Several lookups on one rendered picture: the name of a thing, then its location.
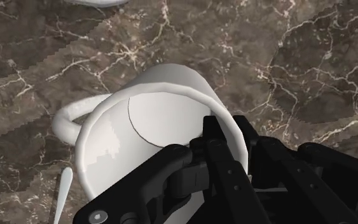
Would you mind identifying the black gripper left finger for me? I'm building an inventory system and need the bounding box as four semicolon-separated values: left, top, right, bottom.
72;116;271;224

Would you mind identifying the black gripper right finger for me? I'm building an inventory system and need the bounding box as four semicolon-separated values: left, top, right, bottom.
232;115;358;224

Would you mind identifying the white mug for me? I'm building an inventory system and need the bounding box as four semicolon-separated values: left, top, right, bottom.
52;63;249;224

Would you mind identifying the white spoon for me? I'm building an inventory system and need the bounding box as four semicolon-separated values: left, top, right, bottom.
52;167;74;224

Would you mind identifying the white round dish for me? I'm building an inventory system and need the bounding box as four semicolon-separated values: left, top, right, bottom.
63;0;130;8

